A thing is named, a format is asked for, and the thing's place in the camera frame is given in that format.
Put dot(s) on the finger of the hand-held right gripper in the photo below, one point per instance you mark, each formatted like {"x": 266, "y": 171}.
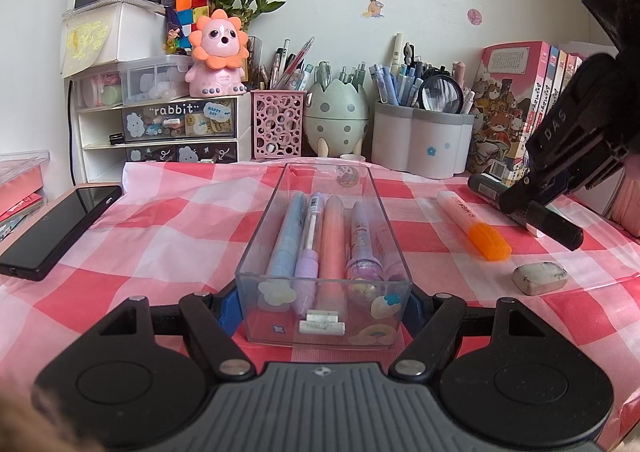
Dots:
{"x": 520, "y": 197}

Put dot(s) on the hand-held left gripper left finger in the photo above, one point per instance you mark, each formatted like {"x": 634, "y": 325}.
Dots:
{"x": 229, "y": 317}

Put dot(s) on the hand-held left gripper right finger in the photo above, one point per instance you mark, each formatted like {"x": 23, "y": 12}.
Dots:
{"x": 411, "y": 317}

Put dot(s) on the black marker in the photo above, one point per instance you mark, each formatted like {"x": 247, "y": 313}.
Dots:
{"x": 560, "y": 229}

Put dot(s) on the clear plastic drawer tray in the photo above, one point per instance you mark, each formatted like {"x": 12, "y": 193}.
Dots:
{"x": 280, "y": 327}

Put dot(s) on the orange highlighter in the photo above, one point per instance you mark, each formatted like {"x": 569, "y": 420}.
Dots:
{"x": 475, "y": 224}

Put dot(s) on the white purple glitter pen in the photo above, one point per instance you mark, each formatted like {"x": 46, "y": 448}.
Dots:
{"x": 364, "y": 242}

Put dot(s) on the purple mechanical pencil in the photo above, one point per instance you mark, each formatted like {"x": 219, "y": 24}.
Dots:
{"x": 309, "y": 262}

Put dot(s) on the light blue highlighter pen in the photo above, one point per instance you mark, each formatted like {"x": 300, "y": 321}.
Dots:
{"x": 285, "y": 237}

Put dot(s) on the peach highlighter pen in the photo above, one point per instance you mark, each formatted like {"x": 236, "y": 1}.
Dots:
{"x": 331, "y": 252}

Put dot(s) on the person's left forearm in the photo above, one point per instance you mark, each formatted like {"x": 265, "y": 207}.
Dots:
{"x": 20, "y": 422}

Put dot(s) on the cartoon cover comic book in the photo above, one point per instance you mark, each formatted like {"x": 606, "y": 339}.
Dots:
{"x": 505, "y": 107}

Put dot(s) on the white eraser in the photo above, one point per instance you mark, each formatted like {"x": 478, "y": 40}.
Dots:
{"x": 540, "y": 278}

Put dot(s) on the pink bag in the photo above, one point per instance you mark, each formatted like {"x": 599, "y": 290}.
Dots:
{"x": 627, "y": 207}

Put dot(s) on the pink checkered tablecloth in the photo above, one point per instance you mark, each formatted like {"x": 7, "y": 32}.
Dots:
{"x": 175, "y": 232}

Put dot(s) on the white flower-shaped pen holder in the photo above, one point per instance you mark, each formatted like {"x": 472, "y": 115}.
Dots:
{"x": 415, "y": 142}

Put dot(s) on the black magnifying glass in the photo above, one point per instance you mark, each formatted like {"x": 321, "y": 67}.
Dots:
{"x": 440, "y": 94}

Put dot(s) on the pens in flower-shaped holder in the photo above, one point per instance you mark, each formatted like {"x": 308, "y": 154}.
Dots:
{"x": 395, "y": 82}

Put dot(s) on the white drawer organizer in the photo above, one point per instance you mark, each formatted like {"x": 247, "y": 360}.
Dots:
{"x": 243, "y": 127}

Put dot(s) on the black smartphone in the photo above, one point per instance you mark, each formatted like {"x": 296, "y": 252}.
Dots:
{"x": 55, "y": 232}

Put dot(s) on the pink perforated pen holder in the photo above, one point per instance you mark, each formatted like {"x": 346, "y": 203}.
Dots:
{"x": 277, "y": 124}

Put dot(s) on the green egg-shaped pen holder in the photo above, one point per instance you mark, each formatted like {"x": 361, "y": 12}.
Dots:
{"x": 335, "y": 117}

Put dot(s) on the black binder clip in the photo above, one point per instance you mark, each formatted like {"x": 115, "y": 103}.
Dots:
{"x": 116, "y": 138}

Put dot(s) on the colourful booklet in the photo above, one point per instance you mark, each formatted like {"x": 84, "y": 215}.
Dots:
{"x": 20, "y": 224}

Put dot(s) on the pens in egg holder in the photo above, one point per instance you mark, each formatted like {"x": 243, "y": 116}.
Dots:
{"x": 325, "y": 72}

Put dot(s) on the clear lidded storage box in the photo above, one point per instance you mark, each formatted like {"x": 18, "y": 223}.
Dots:
{"x": 150, "y": 82}

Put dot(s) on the pink box with clear lid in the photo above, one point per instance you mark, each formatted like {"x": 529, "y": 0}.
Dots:
{"x": 20, "y": 182}

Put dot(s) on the pens in pink holder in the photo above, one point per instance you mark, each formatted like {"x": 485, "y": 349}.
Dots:
{"x": 287, "y": 67}

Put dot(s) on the clear box with pink items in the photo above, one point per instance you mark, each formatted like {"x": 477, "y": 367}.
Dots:
{"x": 100, "y": 92}

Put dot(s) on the clear glass vase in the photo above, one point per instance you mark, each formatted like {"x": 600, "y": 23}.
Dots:
{"x": 255, "y": 57}

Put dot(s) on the pink lion toy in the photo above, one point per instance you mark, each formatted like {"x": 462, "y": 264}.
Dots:
{"x": 217, "y": 47}

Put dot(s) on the small colourful toy figure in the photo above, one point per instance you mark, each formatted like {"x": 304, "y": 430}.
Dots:
{"x": 175, "y": 37}

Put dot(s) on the white storage box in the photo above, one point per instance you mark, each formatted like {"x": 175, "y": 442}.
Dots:
{"x": 140, "y": 32}

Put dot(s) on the clear bag with yellow print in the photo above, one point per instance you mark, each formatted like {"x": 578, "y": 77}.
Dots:
{"x": 87, "y": 42}

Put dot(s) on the colourful puzzle cube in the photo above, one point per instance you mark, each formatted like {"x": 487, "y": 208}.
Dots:
{"x": 192, "y": 7}

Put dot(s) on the pink round wall sticker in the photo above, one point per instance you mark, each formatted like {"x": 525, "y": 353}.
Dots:
{"x": 475, "y": 16}

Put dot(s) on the beaver cartoon wall sticker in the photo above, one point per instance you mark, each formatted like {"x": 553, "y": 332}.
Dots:
{"x": 373, "y": 8}

